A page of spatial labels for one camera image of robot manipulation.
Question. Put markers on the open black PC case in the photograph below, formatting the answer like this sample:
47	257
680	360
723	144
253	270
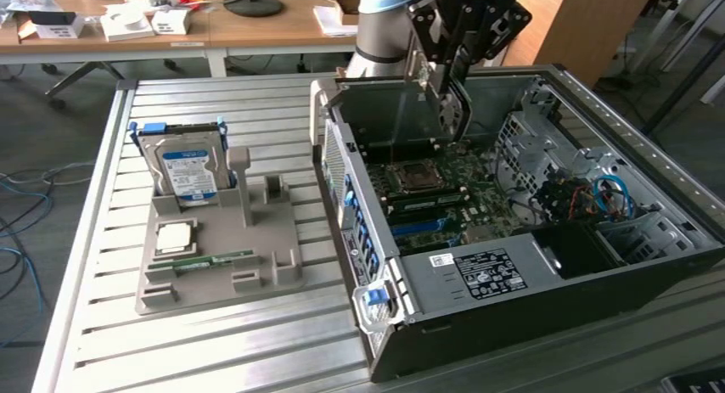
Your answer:
510	333

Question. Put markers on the black-topped white box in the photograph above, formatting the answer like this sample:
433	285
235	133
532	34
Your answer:
57	26

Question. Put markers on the grey plastic parts rack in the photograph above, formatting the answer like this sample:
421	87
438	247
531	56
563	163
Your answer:
226	240

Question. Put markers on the white box with tape roll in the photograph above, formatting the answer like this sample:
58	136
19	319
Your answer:
127	24

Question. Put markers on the wooden cabinet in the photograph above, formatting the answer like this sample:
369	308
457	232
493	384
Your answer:
595	28

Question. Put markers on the small white labelled box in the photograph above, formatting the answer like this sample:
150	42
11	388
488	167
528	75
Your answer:
170	23

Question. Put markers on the green RAM stick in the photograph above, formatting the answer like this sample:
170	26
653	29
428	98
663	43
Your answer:
198	262

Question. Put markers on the grey labelled power supply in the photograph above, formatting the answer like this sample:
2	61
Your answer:
436	278

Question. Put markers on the black low-profile graphics card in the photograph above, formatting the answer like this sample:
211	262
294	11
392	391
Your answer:
453	113

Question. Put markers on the metal CPU socket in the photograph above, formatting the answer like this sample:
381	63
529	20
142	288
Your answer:
416	174

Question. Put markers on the hard disk with blue rails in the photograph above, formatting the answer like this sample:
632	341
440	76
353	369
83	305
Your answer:
187	172

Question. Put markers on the small chipset heatsink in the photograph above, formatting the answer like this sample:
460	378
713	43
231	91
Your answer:
481	235

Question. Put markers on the perforated metal disk bay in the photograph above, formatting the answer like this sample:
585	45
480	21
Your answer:
524	155

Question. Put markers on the green motherboard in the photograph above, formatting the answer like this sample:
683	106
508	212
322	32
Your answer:
488	202

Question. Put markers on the blue expansion slot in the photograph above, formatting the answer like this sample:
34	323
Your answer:
416	230

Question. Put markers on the wooden desk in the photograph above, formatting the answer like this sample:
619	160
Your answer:
85	47

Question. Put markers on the white paper stack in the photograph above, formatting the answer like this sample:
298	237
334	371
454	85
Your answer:
334	21

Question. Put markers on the silver slotted disk bay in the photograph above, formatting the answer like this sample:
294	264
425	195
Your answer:
645	240

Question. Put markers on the black round lamp base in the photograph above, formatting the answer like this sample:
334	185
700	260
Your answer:
253	4

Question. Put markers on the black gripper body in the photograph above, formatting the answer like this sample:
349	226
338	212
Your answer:
481	7

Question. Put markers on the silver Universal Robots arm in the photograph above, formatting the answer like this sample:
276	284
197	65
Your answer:
380	32

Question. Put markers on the blue case latch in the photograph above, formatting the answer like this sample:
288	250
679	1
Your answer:
374	297

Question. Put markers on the silver CPU chip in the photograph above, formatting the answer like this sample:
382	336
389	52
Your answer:
177	238

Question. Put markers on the clear plastic bag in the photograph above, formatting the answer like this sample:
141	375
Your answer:
26	0

